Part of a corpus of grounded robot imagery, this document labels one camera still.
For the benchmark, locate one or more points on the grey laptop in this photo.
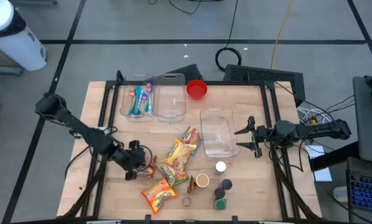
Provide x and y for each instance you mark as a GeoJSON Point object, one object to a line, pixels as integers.
{"type": "Point", "coordinates": [369, 130]}

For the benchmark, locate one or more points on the black-lid jar brown label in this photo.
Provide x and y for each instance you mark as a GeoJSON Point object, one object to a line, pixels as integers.
{"type": "Point", "coordinates": [219, 193]}

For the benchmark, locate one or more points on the cork-stoppered saffron glass jar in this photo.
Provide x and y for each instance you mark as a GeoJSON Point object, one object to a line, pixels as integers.
{"type": "Point", "coordinates": [186, 202]}

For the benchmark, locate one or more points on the white paper sheet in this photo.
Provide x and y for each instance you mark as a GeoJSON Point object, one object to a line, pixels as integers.
{"type": "Point", "coordinates": [323, 174]}

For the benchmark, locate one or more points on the small black box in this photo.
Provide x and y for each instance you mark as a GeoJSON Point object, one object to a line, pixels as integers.
{"type": "Point", "coordinates": [189, 72]}

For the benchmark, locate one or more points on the clear plastic cutlery bin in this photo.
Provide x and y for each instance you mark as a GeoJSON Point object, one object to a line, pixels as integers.
{"type": "Point", "coordinates": [124, 112]}

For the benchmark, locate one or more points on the green-lid spice jar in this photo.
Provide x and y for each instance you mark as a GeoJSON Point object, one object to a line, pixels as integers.
{"type": "Point", "coordinates": [220, 204]}

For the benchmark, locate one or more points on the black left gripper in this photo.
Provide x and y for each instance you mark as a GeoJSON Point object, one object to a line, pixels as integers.
{"type": "Point", "coordinates": [133, 158]}

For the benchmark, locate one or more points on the black metal frame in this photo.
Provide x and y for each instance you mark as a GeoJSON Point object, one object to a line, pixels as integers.
{"type": "Point", "coordinates": [120, 76]}

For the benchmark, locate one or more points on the white trash can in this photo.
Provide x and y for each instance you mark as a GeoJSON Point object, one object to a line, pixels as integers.
{"type": "Point", "coordinates": [18, 49]}

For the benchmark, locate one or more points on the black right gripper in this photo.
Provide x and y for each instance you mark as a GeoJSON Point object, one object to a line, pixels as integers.
{"type": "Point", "coordinates": [265, 135]}

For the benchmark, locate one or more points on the small purple spoon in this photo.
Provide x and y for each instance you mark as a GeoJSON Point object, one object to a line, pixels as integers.
{"type": "Point", "coordinates": [144, 97]}

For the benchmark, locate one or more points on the black desk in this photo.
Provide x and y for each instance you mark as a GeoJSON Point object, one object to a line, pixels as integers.
{"type": "Point", "coordinates": [332, 157]}

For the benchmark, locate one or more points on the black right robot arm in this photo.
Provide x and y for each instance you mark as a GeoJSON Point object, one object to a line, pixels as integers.
{"type": "Point", "coordinates": [323, 130]}

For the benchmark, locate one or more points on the orange-brown spice pouch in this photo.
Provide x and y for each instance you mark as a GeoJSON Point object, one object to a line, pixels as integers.
{"type": "Point", "coordinates": [191, 185]}

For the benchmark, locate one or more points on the white-lid seasoning jar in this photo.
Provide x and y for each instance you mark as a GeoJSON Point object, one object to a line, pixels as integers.
{"type": "Point", "coordinates": [221, 167]}

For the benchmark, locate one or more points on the teal patterned spoon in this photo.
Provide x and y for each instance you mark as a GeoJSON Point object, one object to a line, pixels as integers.
{"type": "Point", "coordinates": [137, 91]}

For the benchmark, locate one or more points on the red bowl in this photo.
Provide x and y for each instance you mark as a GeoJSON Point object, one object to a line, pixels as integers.
{"type": "Point", "coordinates": [197, 90]}

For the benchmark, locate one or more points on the black frame clamp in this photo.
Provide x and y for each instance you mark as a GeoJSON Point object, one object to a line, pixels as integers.
{"type": "Point", "coordinates": [234, 219]}
{"type": "Point", "coordinates": [147, 218]}

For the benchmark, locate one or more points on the furikake jar tan lid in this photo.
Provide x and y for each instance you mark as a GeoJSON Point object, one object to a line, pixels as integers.
{"type": "Point", "coordinates": [202, 180]}

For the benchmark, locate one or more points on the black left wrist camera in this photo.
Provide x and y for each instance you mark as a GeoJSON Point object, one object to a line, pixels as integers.
{"type": "Point", "coordinates": [134, 145]}

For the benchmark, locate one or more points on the purple iridescent spoon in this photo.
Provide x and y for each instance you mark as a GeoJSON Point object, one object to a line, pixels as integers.
{"type": "Point", "coordinates": [149, 87]}

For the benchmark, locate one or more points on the pink iridescent spoon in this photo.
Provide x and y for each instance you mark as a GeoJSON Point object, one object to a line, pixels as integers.
{"type": "Point", "coordinates": [132, 92]}

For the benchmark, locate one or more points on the white computer mouse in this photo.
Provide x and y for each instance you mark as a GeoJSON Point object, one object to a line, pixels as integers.
{"type": "Point", "coordinates": [341, 194]}

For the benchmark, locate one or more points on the black computer tower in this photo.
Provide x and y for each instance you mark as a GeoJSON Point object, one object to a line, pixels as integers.
{"type": "Point", "coordinates": [260, 74]}

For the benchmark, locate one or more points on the yellow connector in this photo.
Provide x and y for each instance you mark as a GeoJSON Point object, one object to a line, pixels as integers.
{"type": "Point", "coordinates": [313, 122]}

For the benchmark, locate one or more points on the red-brown ramen packet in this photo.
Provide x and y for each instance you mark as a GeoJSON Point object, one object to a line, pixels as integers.
{"type": "Point", "coordinates": [151, 169]}

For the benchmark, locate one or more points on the backlit black keyboard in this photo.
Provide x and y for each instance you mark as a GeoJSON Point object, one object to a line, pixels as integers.
{"type": "Point", "coordinates": [368, 193]}

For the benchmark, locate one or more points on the green and yellow ramen packet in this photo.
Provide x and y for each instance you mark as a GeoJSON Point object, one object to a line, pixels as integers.
{"type": "Point", "coordinates": [173, 177]}

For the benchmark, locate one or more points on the black-lid jar purple label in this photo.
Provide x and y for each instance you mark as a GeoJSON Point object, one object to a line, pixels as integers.
{"type": "Point", "coordinates": [226, 184]}

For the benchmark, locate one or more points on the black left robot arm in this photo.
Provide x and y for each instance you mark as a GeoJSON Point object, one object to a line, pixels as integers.
{"type": "Point", "coordinates": [80, 127]}

